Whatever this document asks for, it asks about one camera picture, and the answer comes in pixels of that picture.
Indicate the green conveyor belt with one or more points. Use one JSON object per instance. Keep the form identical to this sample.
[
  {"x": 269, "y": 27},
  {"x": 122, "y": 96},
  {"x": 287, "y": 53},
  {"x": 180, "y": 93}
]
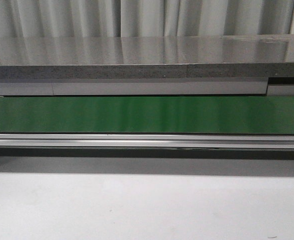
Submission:
[{"x": 148, "y": 114}]

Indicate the grey stone counter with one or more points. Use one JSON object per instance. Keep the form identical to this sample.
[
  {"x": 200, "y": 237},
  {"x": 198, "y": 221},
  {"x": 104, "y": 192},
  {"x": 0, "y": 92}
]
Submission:
[{"x": 128, "y": 66}]

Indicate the white pleated curtain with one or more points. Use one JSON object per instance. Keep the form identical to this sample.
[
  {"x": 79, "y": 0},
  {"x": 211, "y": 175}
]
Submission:
[{"x": 144, "y": 18}]

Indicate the aluminium conveyor frame rail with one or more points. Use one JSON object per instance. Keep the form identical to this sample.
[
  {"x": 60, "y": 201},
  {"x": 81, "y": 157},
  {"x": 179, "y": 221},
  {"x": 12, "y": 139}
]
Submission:
[{"x": 193, "y": 141}]

